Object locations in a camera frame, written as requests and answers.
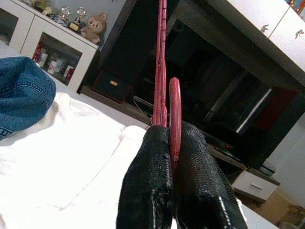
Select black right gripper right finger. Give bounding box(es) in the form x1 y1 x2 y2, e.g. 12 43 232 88
174 121 249 229

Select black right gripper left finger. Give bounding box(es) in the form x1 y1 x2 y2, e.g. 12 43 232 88
115 125 174 229

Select red plastic hanger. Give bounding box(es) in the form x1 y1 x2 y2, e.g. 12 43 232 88
152 0 183 171

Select blue denim garment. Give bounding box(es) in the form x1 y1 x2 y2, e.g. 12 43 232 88
0 56 57 141

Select grey table black legs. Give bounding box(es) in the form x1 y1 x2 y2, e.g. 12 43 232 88
238 202 286 229

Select small brown cardboard box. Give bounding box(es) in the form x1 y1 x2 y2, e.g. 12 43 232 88
258 188 305 226

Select black box gold label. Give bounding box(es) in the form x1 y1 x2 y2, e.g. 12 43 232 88
92 69 132 104

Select black TV stand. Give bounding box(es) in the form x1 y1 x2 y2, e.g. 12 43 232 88
76 0 305 172

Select beige plush toy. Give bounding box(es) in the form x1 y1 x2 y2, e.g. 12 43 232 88
80 10 108 45

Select crystal ornament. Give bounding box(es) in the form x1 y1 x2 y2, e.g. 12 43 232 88
58 6 71 23

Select white glass door cabinet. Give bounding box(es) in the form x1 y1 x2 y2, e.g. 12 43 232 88
0 0 100 94

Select white wall cabinet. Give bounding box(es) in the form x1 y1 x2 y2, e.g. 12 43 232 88
207 0 305 83

